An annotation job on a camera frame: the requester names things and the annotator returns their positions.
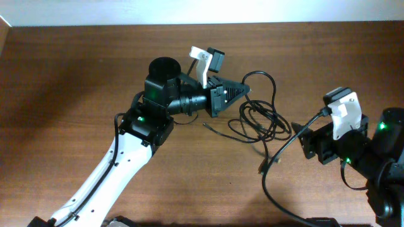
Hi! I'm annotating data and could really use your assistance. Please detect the black thick USB cable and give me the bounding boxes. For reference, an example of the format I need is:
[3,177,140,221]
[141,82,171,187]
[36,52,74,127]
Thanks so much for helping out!
[227,70,293,176]

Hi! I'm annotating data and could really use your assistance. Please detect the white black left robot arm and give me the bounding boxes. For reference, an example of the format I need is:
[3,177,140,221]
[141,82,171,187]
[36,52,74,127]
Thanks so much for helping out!
[29,57,250,226]

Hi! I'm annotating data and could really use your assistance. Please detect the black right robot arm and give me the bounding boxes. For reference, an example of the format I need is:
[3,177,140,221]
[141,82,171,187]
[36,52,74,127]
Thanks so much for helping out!
[292,107,403,226]

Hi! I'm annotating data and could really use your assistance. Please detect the black right camera cable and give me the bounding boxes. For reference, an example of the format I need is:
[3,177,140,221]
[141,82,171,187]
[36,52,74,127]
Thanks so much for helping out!
[261,107,331,227]

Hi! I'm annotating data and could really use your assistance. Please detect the black camera cable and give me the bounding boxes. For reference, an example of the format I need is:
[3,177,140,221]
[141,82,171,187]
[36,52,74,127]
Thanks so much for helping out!
[55,58,198,227]
[261,107,331,227]

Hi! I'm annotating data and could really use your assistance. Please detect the black left camera cable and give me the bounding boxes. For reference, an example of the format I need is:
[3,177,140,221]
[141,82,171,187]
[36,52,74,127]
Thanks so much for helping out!
[55,58,198,227]

